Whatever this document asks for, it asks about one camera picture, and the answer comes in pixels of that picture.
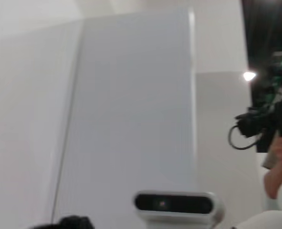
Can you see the black handheld device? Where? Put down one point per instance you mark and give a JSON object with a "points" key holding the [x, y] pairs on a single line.
{"points": [[262, 119]]}

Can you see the bright lamp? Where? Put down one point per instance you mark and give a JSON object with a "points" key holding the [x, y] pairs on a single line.
{"points": [[248, 75]]}

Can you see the tall grey-white panel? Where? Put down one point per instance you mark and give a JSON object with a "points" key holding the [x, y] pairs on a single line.
{"points": [[131, 95]]}

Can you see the black rounded robot part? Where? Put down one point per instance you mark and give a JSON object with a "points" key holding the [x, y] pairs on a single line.
{"points": [[69, 224]]}

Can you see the silver head camera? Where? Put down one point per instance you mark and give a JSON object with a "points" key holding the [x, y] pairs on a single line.
{"points": [[179, 202]]}

